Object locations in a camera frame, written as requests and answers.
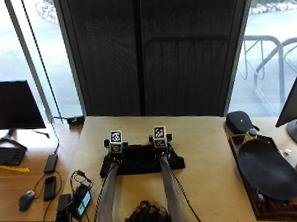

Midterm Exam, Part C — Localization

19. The person's left hand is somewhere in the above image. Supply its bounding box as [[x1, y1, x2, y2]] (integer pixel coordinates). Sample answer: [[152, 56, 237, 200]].
[[102, 137, 130, 165]]

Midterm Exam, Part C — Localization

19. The person's right hand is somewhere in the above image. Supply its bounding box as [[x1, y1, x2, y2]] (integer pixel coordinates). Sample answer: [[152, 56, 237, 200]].
[[148, 133, 175, 158]]

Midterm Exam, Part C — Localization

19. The black cloth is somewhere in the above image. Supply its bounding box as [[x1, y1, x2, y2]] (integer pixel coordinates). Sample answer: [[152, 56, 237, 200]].
[[97, 141, 187, 178]]

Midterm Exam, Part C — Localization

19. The white marker cube right glove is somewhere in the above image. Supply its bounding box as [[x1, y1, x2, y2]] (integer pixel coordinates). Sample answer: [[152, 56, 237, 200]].
[[151, 124, 168, 149]]

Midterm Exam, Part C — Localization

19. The white marker cube glove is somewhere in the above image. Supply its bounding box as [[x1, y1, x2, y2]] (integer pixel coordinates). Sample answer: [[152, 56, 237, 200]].
[[107, 128, 125, 154], [151, 124, 168, 149]]

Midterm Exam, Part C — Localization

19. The white marker cube left glove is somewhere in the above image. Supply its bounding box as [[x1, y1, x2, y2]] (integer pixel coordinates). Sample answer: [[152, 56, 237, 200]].
[[107, 128, 125, 154]]

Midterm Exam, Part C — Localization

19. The black plug adapter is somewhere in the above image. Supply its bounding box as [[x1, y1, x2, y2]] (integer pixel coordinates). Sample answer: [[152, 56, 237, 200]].
[[65, 115, 86, 127]]

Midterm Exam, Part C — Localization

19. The smartphone with lit screen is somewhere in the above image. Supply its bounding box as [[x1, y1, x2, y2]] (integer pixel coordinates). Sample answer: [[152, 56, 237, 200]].
[[69, 183, 94, 220]]

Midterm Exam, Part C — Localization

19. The black power brick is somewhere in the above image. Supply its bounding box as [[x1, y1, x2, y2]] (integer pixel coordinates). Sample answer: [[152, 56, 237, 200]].
[[42, 153, 60, 176]]

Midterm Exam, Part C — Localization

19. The black phone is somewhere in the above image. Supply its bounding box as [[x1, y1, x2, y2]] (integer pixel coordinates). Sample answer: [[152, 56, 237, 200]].
[[42, 174, 58, 203]]

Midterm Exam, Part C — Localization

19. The black small box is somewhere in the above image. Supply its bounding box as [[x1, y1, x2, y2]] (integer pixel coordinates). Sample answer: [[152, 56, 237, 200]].
[[54, 193, 74, 222]]

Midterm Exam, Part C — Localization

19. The black rounded case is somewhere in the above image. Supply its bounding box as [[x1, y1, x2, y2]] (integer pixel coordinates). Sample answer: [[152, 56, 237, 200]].
[[225, 108, 261, 136]]

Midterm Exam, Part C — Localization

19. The dark brown tray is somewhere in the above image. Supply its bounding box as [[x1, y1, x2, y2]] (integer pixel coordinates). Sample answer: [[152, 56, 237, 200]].
[[228, 130, 297, 222]]

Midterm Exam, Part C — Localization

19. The small yellow bottle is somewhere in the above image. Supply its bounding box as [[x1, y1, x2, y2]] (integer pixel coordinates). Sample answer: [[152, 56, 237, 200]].
[[244, 127, 260, 142]]

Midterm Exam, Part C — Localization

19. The black computer mouse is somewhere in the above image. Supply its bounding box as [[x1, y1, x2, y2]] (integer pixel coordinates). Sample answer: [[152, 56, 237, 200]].
[[16, 189, 38, 213]]

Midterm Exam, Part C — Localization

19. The black roller blind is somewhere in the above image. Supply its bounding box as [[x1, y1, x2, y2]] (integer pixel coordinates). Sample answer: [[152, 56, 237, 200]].
[[53, 0, 259, 126]]

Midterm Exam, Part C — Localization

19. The yellow flat strip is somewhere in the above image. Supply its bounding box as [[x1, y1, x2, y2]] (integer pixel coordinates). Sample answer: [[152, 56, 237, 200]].
[[0, 163, 32, 176]]

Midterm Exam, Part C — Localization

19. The black keyboard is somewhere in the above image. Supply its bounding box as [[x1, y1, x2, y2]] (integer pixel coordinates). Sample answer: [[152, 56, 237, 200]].
[[0, 144, 28, 168]]

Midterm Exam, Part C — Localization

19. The black oval plate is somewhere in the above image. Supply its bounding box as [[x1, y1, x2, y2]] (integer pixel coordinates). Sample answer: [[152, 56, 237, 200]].
[[236, 136, 297, 204]]

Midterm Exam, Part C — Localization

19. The black monitor stand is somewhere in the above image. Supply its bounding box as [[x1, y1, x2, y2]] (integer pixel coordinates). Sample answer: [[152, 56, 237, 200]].
[[0, 127, 28, 152]]

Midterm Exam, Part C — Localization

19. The black flat computer monitor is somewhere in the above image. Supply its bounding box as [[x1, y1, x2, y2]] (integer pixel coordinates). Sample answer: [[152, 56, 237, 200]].
[[0, 78, 47, 132]]

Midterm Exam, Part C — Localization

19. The grey metal bike rack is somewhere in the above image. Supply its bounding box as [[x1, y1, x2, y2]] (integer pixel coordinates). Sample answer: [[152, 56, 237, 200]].
[[234, 32, 297, 118]]

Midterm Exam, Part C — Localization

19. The grey tilted computer monitor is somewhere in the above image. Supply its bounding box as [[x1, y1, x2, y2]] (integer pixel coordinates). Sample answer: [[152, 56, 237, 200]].
[[271, 67, 297, 129]]

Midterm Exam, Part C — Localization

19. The striped cable on left arm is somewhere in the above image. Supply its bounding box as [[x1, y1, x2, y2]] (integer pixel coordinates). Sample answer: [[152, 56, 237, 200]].
[[89, 161, 122, 222]]

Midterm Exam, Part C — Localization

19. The striped cable on arm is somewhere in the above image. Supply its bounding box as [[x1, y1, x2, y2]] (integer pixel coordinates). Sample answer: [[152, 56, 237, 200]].
[[89, 161, 122, 222], [164, 153, 206, 222]]

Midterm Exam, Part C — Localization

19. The striped cable on right arm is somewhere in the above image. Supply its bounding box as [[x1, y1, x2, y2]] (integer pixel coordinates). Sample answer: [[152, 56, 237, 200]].
[[164, 153, 206, 222]]

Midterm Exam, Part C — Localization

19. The thin black charger cable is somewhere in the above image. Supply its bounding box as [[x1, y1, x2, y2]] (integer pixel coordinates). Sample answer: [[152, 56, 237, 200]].
[[49, 115, 71, 155]]

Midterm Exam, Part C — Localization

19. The black bead chain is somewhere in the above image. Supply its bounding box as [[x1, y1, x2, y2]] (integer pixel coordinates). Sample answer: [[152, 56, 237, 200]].
[[19, 0, 64, 122]]

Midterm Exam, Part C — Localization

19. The grey window frame post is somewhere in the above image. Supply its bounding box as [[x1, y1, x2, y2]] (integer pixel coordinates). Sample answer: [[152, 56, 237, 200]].
[[3, 0, 56, 125]]

